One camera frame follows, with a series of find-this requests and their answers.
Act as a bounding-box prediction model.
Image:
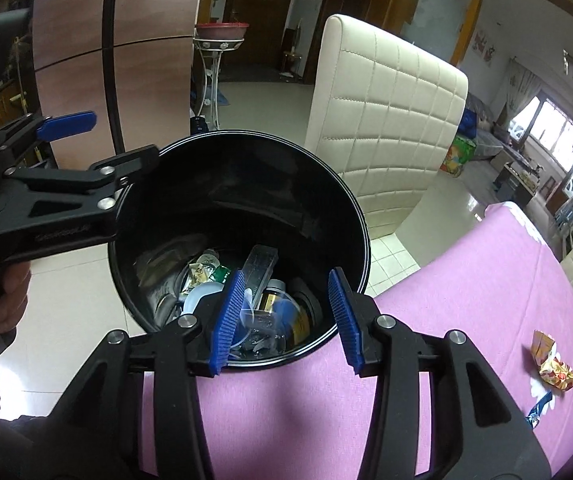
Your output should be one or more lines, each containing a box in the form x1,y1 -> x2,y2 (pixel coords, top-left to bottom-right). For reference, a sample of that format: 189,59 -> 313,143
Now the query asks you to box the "green colourful bag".
439,135 -> 478,177

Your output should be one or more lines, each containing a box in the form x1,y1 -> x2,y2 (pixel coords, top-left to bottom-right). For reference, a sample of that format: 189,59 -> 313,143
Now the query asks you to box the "person's left hand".
0,261 -> 33,333

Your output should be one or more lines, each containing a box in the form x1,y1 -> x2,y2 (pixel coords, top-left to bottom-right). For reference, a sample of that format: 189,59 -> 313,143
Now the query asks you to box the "red basin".
195,22 -> 250,41

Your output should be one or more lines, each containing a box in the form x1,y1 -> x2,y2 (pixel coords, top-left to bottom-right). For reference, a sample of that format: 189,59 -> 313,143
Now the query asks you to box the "black trash bin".
108,130 -> 371,372

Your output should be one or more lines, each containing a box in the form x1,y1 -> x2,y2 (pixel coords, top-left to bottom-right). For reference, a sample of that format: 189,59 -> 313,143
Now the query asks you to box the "blue foil wrapper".
527,389 -> 556,429

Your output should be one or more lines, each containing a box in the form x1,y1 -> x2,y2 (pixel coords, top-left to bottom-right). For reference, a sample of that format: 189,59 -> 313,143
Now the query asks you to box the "grey sofa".
459,95 -> 515,161

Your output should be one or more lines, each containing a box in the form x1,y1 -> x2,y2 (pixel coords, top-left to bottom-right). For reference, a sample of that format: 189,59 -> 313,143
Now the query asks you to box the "window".
509,92 -> 573,161

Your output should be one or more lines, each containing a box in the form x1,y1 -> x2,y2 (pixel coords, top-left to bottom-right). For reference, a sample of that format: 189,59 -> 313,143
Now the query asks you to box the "clear plastic tray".
231,244 -> 290,361

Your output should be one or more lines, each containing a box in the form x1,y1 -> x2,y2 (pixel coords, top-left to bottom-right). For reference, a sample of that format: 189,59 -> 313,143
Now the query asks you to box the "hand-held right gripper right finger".
327,267 -> 552,480

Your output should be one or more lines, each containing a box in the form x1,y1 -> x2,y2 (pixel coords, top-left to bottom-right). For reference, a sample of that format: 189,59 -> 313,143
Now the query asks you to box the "white metal stand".
186,35 -> 247,133

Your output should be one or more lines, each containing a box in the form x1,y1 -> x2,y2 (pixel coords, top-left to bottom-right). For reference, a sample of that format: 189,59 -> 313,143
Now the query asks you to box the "floral wall decoration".
471,30 -> 498,64

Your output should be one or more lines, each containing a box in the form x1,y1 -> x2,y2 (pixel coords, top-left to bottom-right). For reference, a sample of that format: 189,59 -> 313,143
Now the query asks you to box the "gold red snack wrapper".
531,330 -> 573,391

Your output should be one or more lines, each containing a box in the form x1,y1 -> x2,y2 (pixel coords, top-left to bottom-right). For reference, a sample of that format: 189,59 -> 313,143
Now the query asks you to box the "patterned curtain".
497,57 -> 542,130

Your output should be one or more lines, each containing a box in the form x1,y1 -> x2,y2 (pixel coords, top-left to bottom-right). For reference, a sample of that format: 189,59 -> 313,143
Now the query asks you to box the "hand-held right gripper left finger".
16,269 -> 247,480

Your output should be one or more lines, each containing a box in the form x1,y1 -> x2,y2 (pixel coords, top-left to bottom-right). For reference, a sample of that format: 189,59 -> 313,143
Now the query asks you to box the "dark wooden door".
224,0 -> 300,68

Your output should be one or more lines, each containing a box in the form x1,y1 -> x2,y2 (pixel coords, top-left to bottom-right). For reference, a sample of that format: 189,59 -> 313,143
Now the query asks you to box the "coffee table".
491,152 -> 542,202

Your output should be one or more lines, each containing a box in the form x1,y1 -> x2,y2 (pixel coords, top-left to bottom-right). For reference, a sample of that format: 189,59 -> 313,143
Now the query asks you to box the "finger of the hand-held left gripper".
0,111 -> 98,176
0,144 -> 160,266

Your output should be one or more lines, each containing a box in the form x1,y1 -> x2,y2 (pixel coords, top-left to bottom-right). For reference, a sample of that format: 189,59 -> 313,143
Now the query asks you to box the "wooden cabinet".
29,0 -> 210,171

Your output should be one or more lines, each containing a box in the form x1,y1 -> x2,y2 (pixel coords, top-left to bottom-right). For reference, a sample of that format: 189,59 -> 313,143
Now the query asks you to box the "pink floral tablecloth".
136,201 -> 573,480

